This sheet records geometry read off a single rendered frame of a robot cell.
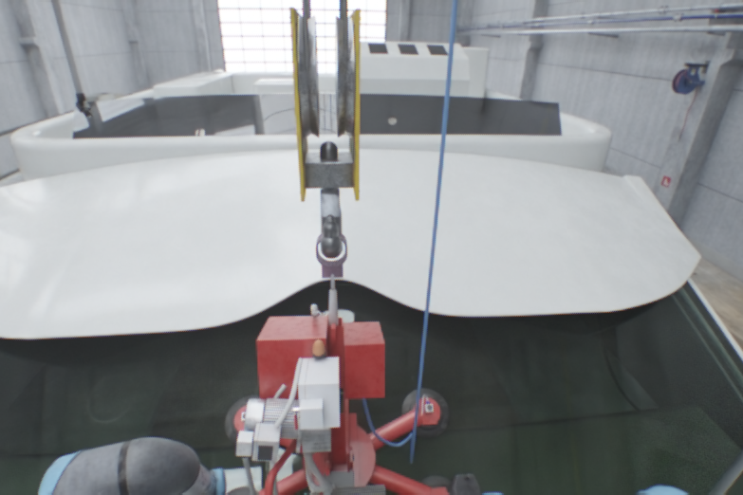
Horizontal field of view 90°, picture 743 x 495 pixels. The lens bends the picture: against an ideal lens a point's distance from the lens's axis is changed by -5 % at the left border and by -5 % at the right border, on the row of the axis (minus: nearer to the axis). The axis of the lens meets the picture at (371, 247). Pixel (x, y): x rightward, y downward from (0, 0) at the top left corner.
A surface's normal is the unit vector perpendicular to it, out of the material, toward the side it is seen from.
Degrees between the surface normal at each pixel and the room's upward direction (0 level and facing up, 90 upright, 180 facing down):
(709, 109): 90
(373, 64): 61
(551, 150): 90
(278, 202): 21
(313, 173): 90
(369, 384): 73
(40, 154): 90
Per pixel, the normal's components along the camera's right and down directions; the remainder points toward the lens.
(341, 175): 0.11, 0.47
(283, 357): 0.08, 0.15
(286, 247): 0.00, -0.66
